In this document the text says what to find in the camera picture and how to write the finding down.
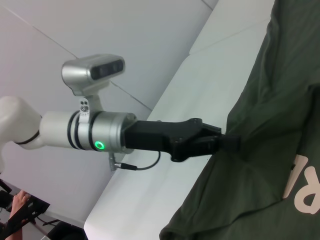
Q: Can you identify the dark bulky background object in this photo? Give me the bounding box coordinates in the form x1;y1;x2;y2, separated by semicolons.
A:
47;220;87;240

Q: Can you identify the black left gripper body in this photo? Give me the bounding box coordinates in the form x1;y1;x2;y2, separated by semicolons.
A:
123;117;210;163

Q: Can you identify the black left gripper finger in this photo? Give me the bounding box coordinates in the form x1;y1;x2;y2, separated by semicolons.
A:
197;122;242;145
192;141;241;155

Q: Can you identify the dark green printed t-shirt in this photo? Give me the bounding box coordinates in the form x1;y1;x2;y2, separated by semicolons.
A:
158;0;320;240

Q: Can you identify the black perforated metal frame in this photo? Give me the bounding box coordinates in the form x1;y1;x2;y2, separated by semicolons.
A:
0;197;51;238

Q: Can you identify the bare hand of bystander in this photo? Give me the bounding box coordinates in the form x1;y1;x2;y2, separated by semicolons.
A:
9;191;33;221

